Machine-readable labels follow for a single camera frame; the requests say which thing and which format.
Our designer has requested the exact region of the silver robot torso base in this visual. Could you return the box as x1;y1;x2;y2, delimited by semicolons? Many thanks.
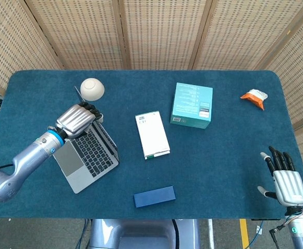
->
88;219;201;249

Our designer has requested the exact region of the grey laptop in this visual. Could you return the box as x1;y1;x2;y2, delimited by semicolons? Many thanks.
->
52;86;120;195

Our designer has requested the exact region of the long dark blue box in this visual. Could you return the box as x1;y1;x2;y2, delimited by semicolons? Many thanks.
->
133;185;177;209

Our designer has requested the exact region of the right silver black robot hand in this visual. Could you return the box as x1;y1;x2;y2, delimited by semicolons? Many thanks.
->
257;146;303;208

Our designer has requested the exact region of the black plug cable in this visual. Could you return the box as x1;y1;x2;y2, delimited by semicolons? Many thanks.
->
269;224;286;249

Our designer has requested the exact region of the teal cardboard box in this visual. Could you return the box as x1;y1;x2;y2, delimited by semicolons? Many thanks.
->
169;82;213;130

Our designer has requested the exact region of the blue carpet table cover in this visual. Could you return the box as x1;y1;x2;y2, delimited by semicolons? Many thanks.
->
0;70;303;220

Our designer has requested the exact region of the blue floor cable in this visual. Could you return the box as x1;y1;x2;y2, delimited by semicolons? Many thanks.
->
76;219;90;249
247;220;265;249

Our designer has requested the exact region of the flat white box green tab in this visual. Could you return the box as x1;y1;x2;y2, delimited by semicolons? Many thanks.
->
135;110;171;160

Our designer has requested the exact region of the woven wooden folding screen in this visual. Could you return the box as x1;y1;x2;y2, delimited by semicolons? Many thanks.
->
0;0;303;182

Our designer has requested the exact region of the cream ceramic bowl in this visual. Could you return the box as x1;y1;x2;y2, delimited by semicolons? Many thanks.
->
80;77;106;102

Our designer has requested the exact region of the orange white snack bag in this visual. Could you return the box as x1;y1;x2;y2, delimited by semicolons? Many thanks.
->
240;89;269;111

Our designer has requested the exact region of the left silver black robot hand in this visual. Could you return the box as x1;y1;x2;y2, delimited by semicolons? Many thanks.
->
55;102;105;139

